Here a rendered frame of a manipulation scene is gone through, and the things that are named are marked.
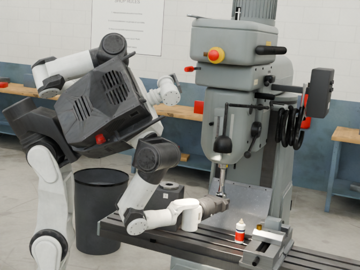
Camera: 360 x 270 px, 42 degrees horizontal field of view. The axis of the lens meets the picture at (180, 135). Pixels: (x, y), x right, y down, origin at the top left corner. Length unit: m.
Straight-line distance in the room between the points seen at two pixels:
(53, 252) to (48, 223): 0.11
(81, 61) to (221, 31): 0.52
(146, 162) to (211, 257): 0.67
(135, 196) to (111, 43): 0.55
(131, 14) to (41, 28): 1.63
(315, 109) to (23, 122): 1.20
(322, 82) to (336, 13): 4.05
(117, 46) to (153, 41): 5.06
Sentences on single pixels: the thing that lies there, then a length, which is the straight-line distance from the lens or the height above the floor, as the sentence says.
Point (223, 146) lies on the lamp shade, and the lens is 1.74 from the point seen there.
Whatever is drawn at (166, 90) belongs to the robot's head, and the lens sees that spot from 1.63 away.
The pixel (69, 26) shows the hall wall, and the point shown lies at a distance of 7.52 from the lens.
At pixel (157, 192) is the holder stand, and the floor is 1.13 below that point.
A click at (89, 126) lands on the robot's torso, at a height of 1.51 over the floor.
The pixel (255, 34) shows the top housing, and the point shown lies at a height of 1.84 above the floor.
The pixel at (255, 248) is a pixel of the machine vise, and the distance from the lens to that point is 1.91.
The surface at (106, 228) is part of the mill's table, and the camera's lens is 2.24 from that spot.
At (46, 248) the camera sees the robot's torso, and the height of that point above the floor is 1.03.
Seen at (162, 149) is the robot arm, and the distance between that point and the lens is 1.54.
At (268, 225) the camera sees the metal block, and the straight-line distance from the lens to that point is 2.01.
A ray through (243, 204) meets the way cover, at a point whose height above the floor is 1.02.
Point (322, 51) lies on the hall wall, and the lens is 6.10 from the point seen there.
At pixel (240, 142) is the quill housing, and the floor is 1.42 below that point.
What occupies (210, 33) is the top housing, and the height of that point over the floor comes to 1.84.
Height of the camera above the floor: 1.81
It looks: 12 degrees down
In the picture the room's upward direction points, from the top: 4 degrees clockwise
